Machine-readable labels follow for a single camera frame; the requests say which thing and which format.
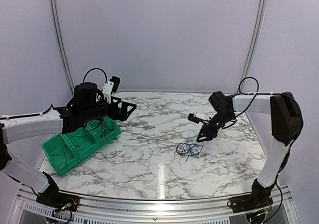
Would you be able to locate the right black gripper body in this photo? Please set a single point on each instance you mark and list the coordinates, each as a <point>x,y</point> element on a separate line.
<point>213,132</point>

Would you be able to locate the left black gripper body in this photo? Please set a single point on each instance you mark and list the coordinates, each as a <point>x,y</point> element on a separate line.
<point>113,114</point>

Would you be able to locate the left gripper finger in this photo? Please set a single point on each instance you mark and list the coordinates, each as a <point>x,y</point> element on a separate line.
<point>126,111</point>
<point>125,105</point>

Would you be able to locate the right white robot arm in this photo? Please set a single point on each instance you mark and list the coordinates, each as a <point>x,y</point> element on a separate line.
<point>286,126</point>

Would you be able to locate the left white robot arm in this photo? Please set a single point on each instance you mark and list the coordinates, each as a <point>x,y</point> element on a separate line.
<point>87,104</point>

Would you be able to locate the green three-compartment plastic bin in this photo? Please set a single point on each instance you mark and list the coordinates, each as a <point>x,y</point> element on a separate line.
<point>65,151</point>

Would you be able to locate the back aluminium frame rail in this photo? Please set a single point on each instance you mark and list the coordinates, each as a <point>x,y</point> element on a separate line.
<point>163,91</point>

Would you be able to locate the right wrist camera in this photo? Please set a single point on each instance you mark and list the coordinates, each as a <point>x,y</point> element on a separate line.
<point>197,118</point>

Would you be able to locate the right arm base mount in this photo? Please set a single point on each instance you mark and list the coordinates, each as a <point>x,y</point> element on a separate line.
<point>245,203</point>

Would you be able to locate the front aluminium rail base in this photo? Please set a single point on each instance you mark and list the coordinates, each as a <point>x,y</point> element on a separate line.
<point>102,210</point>

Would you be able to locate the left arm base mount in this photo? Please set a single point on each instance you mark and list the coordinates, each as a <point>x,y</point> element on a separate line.
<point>59,201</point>

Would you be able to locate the left aluminium frame post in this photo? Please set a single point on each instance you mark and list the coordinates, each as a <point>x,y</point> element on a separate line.
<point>60,45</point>

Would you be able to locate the aluminium frame post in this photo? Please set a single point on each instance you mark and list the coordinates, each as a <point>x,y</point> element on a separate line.
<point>254,40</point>
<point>60,45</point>

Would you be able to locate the right aluminium frame post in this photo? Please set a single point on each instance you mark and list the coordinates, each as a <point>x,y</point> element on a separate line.
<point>254,40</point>

